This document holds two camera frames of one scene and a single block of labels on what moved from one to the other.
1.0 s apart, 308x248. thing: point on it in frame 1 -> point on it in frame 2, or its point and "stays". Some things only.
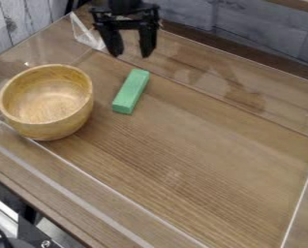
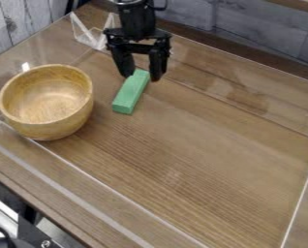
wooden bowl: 46,101 stays
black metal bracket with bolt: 32,233 stays
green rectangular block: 132,92 stays
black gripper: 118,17 -> 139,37
